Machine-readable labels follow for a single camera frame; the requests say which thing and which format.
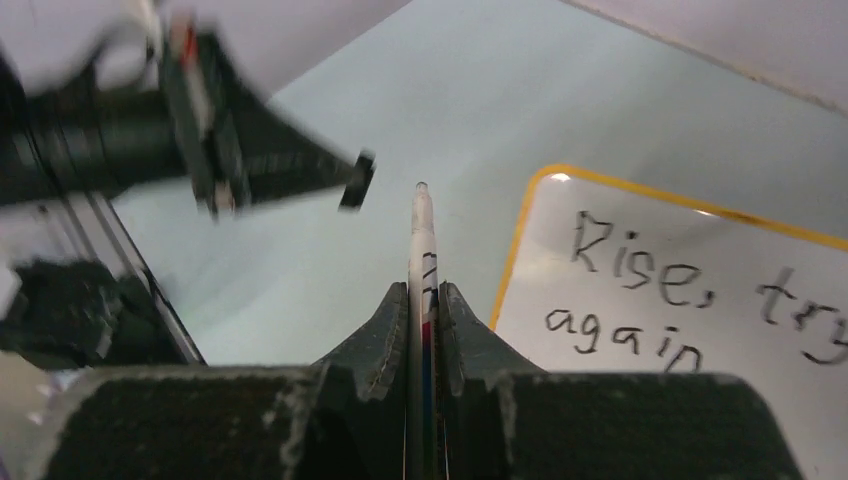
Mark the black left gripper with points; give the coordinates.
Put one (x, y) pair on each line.
(237, 152)

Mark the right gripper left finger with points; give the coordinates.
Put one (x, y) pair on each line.
(342, 417)

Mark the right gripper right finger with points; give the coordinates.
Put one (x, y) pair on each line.
(507, 418)

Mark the black marker cap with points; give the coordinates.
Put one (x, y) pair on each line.
(359, 182)

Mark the black whiteboard marker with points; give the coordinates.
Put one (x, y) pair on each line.
(423, 457)

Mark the yellow framed whiteboard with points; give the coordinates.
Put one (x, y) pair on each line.
(608, 275)

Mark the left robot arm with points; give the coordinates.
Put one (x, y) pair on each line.
(87, 296)

